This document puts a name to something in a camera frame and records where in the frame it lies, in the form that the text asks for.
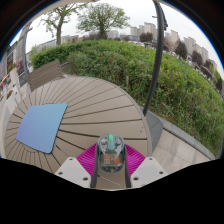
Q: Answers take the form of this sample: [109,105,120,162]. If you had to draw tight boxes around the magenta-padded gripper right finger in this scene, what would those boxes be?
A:
[123,143,168,189]

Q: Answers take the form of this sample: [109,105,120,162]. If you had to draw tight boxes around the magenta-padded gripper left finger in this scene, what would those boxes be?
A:
[54,143,100,189]

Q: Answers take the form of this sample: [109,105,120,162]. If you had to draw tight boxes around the transparent computer mouse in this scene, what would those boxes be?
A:
[96,133,127,174]

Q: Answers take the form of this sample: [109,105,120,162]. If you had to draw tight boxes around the blue mouse pad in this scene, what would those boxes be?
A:
[15,102,69,155]

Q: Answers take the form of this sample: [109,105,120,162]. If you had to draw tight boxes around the white planter box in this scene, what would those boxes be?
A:
[0,87,18,113]

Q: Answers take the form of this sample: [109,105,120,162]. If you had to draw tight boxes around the wooden slatted chair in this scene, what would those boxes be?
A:
[27,59,66,93]

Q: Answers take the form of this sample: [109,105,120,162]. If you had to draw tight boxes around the dark curved umbrella pole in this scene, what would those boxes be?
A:
[142,0,169,117]

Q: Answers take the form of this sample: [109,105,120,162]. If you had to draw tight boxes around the standing poster sign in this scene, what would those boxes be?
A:
[15,35,30,88]

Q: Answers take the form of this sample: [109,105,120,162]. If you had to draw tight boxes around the distant apartment buildings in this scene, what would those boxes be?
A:
[33,21,219,73]

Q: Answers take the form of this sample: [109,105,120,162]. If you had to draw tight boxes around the thin-crowned tree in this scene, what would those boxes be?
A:
[39,3,88,47]

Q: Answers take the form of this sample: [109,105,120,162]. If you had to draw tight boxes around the round-crowned tree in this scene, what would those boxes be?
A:
[76,2,131,40]

